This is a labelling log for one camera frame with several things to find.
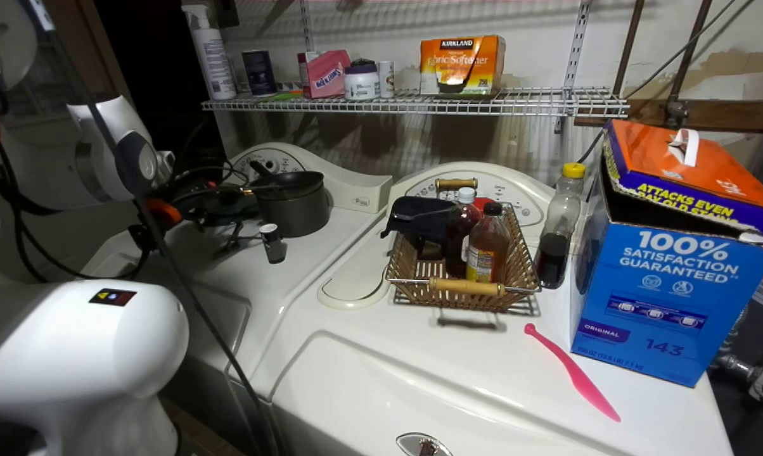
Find white washing machine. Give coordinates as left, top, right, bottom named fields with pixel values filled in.
left=74, top=138, right=396, bottom=456

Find tall white plastic bottle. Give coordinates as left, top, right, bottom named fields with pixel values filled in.
left=183, top=2, right=238, bottom=100

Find white wire shelf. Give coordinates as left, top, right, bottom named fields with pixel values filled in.
left=201, top=85, right=635, bottom=122

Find white dryer machine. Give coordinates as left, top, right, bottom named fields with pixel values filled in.
left=251, top=160, right=735, bottom=456

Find black plastic item in basket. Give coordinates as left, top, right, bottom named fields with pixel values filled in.
left=379, top=195, right=466, bottom=260

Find dark liquid bottle yellow cap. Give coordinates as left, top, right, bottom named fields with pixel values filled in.
left=534, top=160, right=588, bottom=292

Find small black shaker silver cap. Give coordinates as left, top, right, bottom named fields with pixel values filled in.
left=259, top=220, right=289, bottom=265

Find pink cardboard box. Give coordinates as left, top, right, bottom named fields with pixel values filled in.
left=296, top=47, right=353, bottom=100

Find brown bottle yellow label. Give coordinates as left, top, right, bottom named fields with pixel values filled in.
left=463, top=199, right=512, bottom=285

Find metal shelf upright rail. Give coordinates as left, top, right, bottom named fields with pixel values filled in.
left=555, top=0, right=599, bottom=137
left=296, top=0, right=316, bottom=55

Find red capped sauce bottle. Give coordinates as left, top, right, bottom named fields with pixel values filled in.
left=460, top=195, right=495, bottom=265

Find wooden handled utensil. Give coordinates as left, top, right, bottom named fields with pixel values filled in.
left=427, top=275, right=510, bottom=299

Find pink plastic spatula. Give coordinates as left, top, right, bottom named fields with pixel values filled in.
left=523, top=322, right=624, bottom=426

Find blue detergent box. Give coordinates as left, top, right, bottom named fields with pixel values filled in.
left=567, top=119, right=763, bottom=389

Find wire dish rack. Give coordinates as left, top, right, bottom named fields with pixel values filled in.
left=386, top=203, right=543, bottom=318

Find dark cylindrical can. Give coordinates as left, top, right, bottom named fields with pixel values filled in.
left=242, top=47, right=280, bottom=95

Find black cooking pot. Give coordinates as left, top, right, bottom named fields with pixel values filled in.
left=248, top=160, right=333, bottom=237

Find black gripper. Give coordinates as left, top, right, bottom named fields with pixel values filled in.
left=171, top=170, right=253, bottom=225

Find metal pipe frame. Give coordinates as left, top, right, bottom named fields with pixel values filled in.
left=611, top=0, right=744, bottom=132

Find white jar dark lid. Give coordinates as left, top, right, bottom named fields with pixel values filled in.
left=342, top=57, right=382, bottom=103

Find orange yellow cardboard box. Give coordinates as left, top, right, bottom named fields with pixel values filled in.
left=419, top=33, right=507, bottom=95

